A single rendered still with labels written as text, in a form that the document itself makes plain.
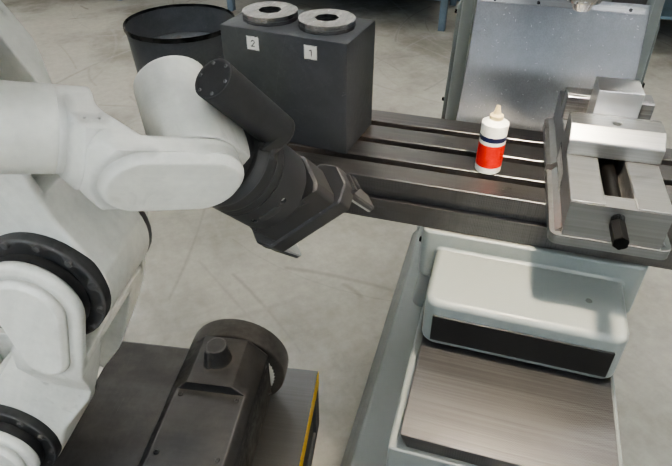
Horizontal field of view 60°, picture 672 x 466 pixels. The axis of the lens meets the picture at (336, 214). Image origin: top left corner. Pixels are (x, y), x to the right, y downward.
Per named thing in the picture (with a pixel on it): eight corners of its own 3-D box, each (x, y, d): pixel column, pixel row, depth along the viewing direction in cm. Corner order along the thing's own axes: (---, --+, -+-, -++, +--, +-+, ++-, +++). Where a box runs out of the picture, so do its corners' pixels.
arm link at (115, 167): (232, 211, 49) (58, 218, 42) (205, 135, 53) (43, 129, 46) (257, 159, 45) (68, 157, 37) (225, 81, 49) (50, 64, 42)
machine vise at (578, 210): (669, 261, 74) (701, 190, 67) (547, 242, 77) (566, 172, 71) (631, 134, 101) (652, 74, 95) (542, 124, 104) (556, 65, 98)
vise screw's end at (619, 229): (626, 251, 70) (630, 238, 69) (610, 249, 70) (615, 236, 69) (622, 231, 73) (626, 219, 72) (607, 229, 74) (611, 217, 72)
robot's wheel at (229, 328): (193, 396, 122) (178, 331, 111) (201, 377, 126) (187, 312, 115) (286, 407, 120) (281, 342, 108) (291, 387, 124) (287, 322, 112)
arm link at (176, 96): (222, 234, 54) (130, 191, 44) (193, 149, 59) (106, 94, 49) (321, 167, 51) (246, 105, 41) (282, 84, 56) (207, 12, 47)
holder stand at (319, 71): (346, 155, 95) (347, 35, 84) (231, 130, 102) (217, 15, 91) (372, 124, 104) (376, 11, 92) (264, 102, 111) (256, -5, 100)
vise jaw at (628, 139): (660, 166, 79) (670, 140, 77) (565, 154, 82) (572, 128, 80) (653, 145, 84) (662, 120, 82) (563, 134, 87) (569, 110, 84)
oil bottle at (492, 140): (499, 177, 90) (512, 112, 84) (473, 173, 91) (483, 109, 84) (501, 164, 93) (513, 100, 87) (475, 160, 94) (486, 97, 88)
